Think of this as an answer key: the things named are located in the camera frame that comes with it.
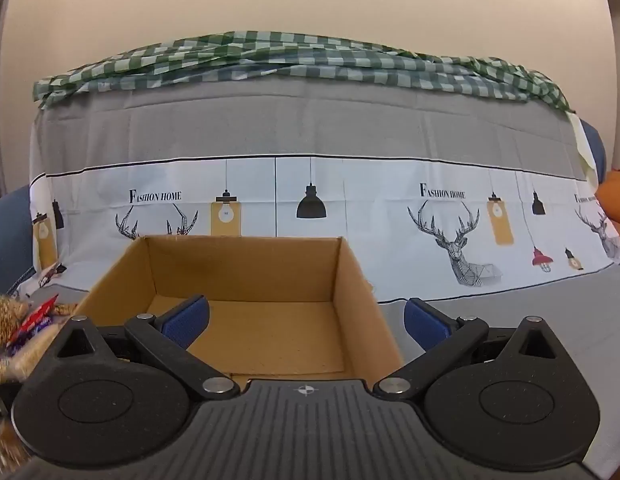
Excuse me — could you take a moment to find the green checked cloth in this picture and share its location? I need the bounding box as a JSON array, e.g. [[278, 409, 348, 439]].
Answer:
[[32, 30, 577, 113]]

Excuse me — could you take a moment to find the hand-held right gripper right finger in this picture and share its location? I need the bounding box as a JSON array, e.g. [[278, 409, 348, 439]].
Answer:
[[372, 297, 567, 402]]

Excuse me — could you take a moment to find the clear bag of beige snacks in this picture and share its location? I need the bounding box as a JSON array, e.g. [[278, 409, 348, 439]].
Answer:
[[4, 322, 61, 382]]

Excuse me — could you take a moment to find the orange cushion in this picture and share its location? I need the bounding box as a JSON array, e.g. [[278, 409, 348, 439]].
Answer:
[[595, 170, 620, 257]]

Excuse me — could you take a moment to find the brown cardboard box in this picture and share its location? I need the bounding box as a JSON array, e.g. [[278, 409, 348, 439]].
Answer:
[[74, 235, 405, 382]]

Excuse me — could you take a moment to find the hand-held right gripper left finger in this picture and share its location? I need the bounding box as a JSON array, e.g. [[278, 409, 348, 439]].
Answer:
[[54, 295, 241, 402]]

